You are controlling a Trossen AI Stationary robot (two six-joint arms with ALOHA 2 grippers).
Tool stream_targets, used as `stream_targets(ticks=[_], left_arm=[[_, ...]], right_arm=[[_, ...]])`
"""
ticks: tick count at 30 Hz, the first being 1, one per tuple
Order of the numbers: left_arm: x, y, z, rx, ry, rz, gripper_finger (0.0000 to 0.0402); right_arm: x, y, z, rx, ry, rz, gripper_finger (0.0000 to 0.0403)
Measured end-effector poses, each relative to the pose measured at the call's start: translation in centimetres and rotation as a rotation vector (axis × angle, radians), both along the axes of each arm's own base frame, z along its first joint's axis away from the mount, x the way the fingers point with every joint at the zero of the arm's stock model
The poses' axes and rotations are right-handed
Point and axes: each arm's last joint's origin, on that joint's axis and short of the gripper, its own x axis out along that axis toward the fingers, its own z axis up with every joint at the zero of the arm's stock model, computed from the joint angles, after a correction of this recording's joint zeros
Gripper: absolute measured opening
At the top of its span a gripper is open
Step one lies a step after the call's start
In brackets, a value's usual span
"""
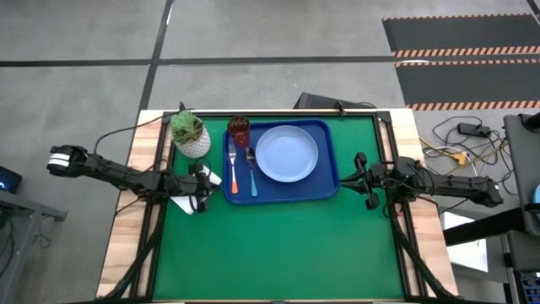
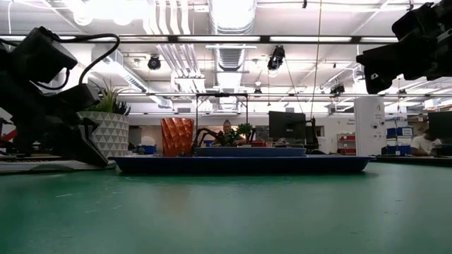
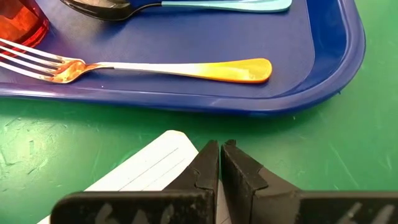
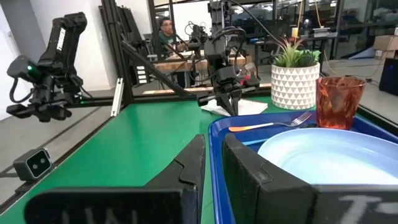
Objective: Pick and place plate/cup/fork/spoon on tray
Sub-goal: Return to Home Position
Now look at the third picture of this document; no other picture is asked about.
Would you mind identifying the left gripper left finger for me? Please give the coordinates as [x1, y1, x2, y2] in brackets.
[50, 139, 220, 224]

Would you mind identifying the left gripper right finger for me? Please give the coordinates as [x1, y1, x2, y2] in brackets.
[221, 139, 398, 224]

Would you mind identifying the fork with orange handle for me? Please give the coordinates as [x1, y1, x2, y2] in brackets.
[0, 37, 274, 85]

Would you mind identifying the spoon with light blue handle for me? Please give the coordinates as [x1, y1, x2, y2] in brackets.
[60, 0, 293, 22]

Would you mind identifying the dark blue plastic tray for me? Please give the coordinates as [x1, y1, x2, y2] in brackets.
[0, 0, 367, 118]

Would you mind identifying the white folded napkin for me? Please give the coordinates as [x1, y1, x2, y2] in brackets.
[36, 129, 233, 224]

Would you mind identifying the green table mat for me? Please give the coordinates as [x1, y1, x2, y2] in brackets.
[0, 0, 398, 224]

